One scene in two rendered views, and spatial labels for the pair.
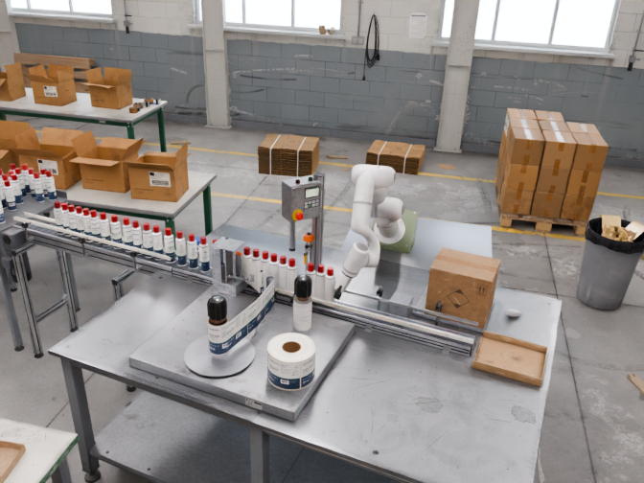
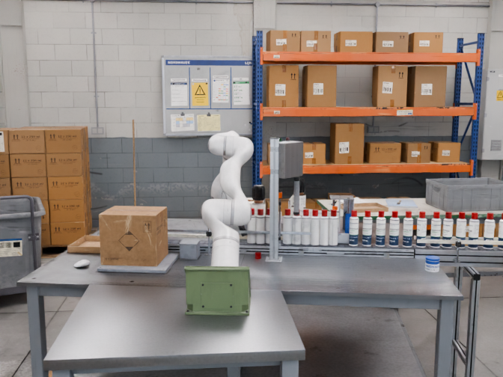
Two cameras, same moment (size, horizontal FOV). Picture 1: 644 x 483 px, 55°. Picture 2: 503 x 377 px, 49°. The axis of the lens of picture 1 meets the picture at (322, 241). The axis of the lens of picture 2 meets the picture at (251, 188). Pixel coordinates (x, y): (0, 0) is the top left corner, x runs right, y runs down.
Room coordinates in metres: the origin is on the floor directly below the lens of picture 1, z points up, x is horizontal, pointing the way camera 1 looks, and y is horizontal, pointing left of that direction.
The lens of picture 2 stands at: (5.60, -0.97, 1.70)
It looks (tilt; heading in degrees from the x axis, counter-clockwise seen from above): 9 degrees down; 163
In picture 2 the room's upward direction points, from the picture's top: straight up
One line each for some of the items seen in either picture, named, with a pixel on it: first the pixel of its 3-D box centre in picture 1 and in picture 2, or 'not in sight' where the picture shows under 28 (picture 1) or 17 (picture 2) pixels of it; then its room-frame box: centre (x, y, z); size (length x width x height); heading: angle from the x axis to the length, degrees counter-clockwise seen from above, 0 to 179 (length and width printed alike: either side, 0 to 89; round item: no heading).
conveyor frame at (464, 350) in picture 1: (311, 303); (267, 247); (2.66, 0.04, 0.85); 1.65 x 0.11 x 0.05; 67
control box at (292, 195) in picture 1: (301, 198); (287, 158); (2.78, 0.11, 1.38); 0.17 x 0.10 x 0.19; 122
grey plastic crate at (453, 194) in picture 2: not in sight; (468, 194); (1.73, 2.16, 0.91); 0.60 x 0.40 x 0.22; 81
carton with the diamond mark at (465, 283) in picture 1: (462, 287); (135, 235); (2.66, -0.71, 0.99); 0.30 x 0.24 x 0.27; 67
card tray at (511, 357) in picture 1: (510, 356); (100, 244); (2.28, -0.88, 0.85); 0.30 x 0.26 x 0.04; 67
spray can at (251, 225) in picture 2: (330, 286); (251, 226); (2.63, -0.05, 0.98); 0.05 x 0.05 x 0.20
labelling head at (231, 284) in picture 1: (229, 265); (341, 219); (2.74, 0.47, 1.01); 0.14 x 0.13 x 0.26; 67
